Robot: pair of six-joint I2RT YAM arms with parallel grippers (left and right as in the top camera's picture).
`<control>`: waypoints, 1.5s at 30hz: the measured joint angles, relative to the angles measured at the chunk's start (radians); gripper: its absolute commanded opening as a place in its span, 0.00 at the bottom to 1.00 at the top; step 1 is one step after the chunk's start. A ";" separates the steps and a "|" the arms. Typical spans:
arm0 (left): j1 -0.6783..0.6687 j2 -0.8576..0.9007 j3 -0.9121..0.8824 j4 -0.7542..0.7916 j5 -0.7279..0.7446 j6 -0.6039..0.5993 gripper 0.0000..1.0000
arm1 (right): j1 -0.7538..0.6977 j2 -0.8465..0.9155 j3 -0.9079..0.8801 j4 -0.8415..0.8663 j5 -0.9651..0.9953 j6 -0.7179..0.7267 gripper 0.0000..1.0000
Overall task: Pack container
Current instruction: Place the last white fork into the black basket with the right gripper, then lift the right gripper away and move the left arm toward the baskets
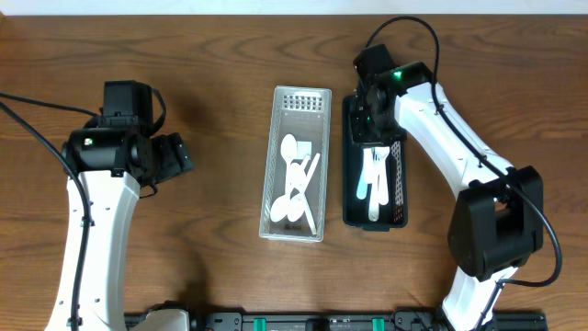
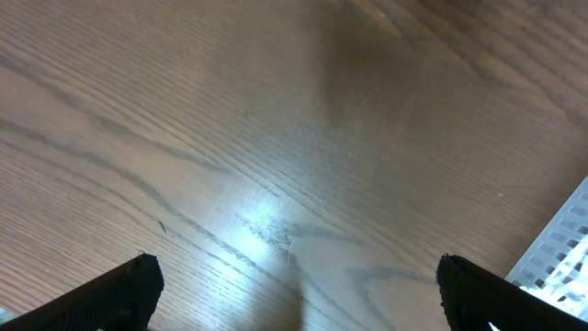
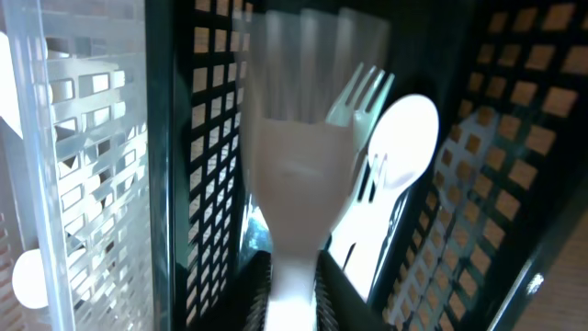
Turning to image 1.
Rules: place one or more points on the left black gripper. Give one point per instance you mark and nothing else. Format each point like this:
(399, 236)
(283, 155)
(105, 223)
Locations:
(173, 159)

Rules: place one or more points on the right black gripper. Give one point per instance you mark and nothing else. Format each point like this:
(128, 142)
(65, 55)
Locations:
(359, 135)

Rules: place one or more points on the white fork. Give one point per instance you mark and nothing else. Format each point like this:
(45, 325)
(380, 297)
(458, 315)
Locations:
(373, 205)

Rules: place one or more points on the pale pink plastic spoon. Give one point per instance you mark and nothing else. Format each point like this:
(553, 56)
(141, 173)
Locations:
(382, 154)

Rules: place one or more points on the pale green plastic fork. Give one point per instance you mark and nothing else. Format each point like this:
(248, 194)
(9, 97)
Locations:
(365, 174)

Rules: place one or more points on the white spoon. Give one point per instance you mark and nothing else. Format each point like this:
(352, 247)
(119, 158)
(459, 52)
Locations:
(289, 152)
(314, 163)

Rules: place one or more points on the black mesh plastic basket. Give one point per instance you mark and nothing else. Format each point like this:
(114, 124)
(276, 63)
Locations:
(355, 211)

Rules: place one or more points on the white spoon horizontal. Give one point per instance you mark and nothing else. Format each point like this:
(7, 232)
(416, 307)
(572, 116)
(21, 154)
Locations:
(299, 204)

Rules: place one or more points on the clear mesh plastic basket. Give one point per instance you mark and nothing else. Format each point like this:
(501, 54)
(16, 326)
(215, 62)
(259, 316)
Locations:
(305, 113)

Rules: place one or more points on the white spoon vertical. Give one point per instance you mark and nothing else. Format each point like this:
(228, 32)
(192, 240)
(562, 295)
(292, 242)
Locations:
(279, 208)

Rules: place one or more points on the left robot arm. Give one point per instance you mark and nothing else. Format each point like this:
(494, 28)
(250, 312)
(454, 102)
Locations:
(111, 167)

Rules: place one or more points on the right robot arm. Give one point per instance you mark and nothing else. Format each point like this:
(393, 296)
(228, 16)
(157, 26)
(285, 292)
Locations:
(496, 223)

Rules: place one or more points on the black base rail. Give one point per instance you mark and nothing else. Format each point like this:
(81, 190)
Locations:
(402, 319)

